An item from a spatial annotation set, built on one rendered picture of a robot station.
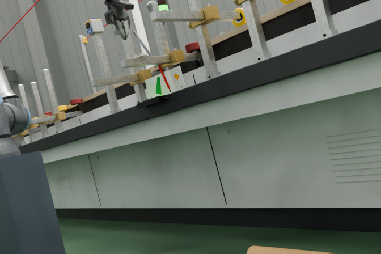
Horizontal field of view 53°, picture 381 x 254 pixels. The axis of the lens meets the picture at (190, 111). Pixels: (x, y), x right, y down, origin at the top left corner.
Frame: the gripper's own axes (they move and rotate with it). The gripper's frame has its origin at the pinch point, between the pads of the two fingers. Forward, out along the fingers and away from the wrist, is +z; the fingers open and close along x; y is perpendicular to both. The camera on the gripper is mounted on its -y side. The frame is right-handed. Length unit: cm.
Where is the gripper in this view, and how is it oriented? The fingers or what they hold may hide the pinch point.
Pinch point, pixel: (125, 37)
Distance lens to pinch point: 184.2
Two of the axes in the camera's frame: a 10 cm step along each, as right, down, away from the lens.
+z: 2.5, 9.7, -0.2
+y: -6.6, 1.9, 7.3
